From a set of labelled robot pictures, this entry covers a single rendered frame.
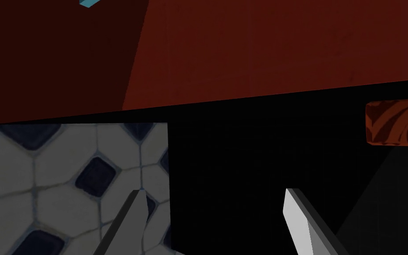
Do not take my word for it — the orange-brown wooden block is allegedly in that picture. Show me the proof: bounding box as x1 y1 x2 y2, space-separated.
365 98 408 147

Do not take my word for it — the dark red table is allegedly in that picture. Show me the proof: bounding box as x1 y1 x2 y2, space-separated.
0 0 408 125

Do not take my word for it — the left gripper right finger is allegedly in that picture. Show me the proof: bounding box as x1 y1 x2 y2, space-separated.
282 188 349 255

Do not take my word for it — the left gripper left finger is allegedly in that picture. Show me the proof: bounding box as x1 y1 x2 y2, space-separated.
93 189 150 255

